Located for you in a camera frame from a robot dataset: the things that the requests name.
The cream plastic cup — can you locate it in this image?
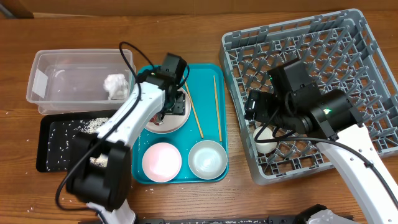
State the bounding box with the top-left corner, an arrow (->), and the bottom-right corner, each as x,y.
252,125 -> 278,154

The white tissue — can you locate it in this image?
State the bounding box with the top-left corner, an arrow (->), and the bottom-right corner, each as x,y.
103,73 -> 129,100

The pink bowl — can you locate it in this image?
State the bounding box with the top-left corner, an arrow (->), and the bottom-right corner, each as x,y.
142,142 -> 182,183

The red snack wrapper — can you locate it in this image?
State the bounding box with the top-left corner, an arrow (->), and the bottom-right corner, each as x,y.
149,113 -> 163,126

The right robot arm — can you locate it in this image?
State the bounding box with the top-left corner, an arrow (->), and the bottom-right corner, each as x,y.
244,58 -> 397,223

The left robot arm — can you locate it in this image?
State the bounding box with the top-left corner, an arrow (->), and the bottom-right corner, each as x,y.
60,54 -> 190,223

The grey dishwasher rack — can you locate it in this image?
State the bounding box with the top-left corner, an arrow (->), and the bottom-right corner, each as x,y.
219,9 -> 397,185

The pink round plate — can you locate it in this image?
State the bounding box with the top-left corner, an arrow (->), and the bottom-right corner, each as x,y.
145,88 -> 191,134

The teal plastic tray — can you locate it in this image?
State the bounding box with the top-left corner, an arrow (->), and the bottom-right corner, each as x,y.
132,63 -> 228,184

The left wooden chopstick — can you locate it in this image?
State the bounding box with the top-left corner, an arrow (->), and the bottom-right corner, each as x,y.
184,82 -> 204,139

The wooden chopstick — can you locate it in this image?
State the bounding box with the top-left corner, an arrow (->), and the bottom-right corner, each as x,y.
213,76 -> 223,142
184,82 -> 204,139

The right wooden chopstick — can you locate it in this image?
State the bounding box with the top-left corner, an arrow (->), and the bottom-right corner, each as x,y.
213,76 -> 223,142

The grey-white bowl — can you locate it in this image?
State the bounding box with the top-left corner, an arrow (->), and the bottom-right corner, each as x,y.
188,140 -> 228,180

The clear plastic bin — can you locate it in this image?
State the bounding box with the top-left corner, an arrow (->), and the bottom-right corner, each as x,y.
26,49 -> 134,114

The black tray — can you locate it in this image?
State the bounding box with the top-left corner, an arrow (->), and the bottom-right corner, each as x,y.
36,110 -> 116,172

